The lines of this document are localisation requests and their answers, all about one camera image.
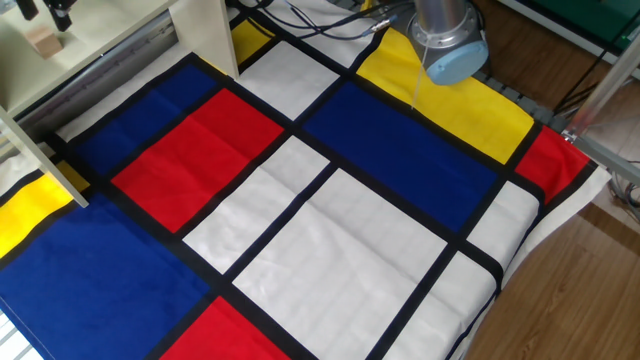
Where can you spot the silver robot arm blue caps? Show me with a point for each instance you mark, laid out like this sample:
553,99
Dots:
445,30

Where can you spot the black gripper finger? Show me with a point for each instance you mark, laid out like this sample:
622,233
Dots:
27,9
60,12

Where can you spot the cream wooden shelf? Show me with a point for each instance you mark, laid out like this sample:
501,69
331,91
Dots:
100,30

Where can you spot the white zip tie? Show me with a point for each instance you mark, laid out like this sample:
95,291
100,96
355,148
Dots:
420,75

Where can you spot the aluminium frame beam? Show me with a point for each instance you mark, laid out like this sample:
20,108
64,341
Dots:
600,95

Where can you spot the wooden block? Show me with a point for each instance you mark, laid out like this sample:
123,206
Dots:
45,42

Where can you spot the grey aluminium rail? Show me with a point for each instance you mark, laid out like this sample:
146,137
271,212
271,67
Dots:
100,75

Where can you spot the colour block tablecloth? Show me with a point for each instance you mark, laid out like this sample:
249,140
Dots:
350,250

